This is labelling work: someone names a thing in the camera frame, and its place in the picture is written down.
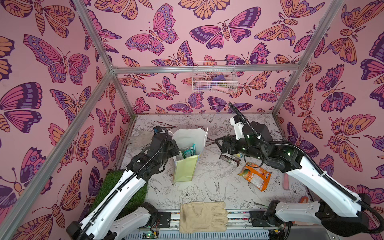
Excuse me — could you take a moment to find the beige work glove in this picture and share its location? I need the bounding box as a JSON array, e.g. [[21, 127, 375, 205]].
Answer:
[[179, 202, 229, 234]]

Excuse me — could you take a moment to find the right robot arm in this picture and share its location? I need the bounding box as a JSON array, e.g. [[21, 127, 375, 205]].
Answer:
[[215, 104, 384, 237]]

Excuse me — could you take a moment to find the orange Fox's candy bag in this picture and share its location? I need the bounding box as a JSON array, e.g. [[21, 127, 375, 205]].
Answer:
[[238, 162, 272, 192]]

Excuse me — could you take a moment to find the white paper bag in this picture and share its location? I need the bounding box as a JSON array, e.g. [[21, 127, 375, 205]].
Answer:
[[172, 128, 209, 183]]

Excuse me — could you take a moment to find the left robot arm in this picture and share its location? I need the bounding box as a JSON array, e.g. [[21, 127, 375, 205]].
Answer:
[[67, 126, 179, 240]]

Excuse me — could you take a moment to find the green artificial grass mat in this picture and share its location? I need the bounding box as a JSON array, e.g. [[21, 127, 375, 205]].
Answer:
[[89, 169, 148, 220]]

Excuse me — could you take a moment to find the orange white garden glove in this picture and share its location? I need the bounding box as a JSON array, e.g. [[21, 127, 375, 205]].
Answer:
[[299, 196, 310, 204]]

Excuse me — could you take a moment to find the white wire basket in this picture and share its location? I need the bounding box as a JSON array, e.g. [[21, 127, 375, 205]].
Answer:
[[191, 61, 239, 94]]

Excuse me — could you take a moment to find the purple pink garden trowel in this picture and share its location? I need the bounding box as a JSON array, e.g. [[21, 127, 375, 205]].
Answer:
[[283, 173, 290, 191]]

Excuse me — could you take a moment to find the small brown snack pack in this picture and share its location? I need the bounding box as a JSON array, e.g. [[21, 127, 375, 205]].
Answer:
[[219, 154, 241, 167]]

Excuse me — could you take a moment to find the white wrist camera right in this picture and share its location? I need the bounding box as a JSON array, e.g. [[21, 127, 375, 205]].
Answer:
[[230, 116, 244, 140]]

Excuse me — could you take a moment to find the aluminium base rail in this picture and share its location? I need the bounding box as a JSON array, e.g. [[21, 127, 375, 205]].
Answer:
[[119, 209, 293, 240]]

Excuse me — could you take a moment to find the yellow-green Fox's spring tea bag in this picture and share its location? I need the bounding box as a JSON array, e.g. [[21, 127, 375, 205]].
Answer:
[[182, 144, 197, 159]]

